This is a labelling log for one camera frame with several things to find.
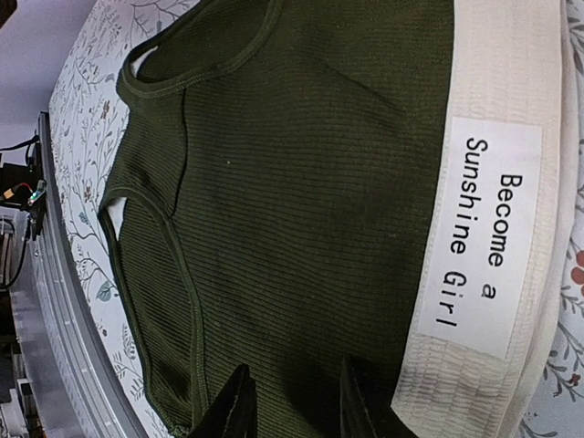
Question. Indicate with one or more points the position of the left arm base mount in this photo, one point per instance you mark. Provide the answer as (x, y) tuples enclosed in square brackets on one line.
[(24, 188)]

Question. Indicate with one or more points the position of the dark green underwear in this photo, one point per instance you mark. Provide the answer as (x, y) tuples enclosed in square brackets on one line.
[(305, 181)]

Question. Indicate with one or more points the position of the floral white table mat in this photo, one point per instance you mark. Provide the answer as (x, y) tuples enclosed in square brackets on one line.
[(87, 123)]

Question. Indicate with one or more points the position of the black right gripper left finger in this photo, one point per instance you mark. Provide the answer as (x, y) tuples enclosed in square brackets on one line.
[(233, 412)]

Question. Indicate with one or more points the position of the aluminium front rail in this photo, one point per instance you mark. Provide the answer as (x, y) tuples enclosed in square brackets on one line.
[(74, 386)]

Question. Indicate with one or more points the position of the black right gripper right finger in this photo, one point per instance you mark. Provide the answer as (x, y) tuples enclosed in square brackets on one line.
[(364, 410)]

